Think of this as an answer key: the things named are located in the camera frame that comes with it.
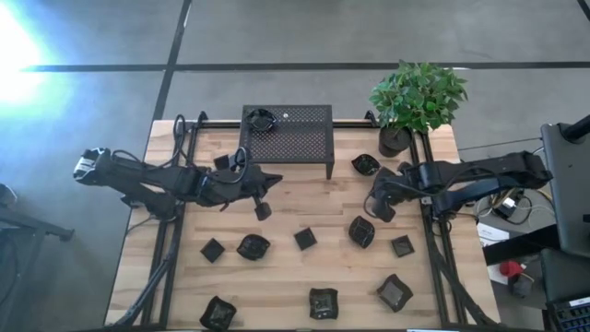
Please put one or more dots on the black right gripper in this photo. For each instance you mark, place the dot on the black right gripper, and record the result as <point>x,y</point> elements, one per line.
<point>412,186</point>

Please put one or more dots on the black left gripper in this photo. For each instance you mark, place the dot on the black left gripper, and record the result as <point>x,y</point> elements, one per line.
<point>230,184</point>

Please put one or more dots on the black round pot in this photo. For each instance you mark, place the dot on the black round pot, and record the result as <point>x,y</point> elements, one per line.
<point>253,246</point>
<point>362,231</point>
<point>366,164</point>

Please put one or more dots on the small black square plate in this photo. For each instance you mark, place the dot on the small black square plate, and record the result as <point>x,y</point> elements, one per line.
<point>213,250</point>
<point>305,239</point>
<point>221,162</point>
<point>402,246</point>

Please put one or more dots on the black wavy square plate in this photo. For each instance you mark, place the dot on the black wavy square plate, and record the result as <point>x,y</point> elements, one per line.
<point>395,292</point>
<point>323,303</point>
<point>217,314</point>

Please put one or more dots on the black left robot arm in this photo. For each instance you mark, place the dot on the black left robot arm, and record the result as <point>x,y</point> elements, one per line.
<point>138,177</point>

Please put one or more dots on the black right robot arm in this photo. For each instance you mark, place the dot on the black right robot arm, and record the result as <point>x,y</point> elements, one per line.
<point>484,173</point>

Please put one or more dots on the black plant pot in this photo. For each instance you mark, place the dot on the black plant pot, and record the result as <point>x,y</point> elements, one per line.
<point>394,143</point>

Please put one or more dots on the black perforated metal shelf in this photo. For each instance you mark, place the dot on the black perforated metal shelf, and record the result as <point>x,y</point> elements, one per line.
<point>295,147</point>

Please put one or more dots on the green leafy plant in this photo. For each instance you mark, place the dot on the green leafy plant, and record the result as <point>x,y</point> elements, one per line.
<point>415,97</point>

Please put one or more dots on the white paper sheet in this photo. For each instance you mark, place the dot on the white paper sheet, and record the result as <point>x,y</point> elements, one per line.
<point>491,234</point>
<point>495,275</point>

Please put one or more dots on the black power adapter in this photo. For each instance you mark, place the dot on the black power adapter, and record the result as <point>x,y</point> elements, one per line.
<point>507,206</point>

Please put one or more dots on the black desk beam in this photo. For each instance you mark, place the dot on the black desk beam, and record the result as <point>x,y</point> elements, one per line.
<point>521,244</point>

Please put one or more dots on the red round object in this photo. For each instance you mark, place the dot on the red round object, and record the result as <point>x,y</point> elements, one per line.
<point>510,269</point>

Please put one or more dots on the dark grey round object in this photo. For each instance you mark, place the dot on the dark grey round object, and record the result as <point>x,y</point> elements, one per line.
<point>521,287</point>

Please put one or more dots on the dark grey monitor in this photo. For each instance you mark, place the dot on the dark grey monitor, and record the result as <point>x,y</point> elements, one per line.
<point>571,193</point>

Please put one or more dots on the dark grey seat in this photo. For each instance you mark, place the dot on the dark grey seat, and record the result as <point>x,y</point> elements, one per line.
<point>564,274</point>

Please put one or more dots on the black tripod stand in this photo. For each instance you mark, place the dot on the black tripod stand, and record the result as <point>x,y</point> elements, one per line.
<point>65,234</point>

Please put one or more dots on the black monitor stand pole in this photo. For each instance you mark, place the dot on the black monitor stand pole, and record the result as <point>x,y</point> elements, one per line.
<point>578,129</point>

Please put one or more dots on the silver corner bracket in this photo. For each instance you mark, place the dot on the silver corner bracket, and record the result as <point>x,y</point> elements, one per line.
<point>426,200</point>

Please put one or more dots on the black aluminium table frame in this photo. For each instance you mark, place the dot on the black aluminium table frame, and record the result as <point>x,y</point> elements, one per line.
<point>221,124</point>

